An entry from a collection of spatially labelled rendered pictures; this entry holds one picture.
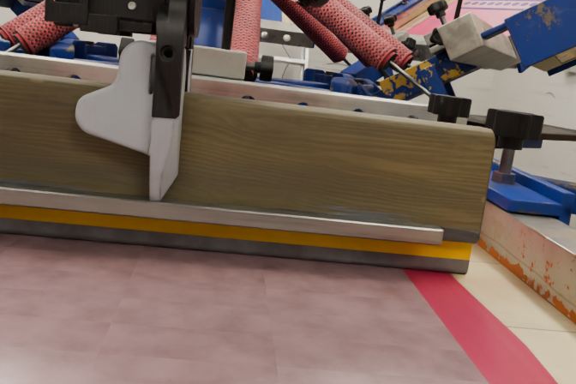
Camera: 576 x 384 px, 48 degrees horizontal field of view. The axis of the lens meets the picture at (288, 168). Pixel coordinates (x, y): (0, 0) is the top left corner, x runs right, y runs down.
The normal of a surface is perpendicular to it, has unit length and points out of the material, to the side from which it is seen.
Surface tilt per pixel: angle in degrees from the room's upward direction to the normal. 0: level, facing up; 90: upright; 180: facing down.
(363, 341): 0
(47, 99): 88
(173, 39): 82
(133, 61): 82
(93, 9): 89
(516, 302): 0
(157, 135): 102
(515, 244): 90
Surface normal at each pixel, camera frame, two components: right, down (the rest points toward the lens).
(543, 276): -0.99, -0.11
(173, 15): 0.11, -0.20
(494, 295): 0.13, -0.98
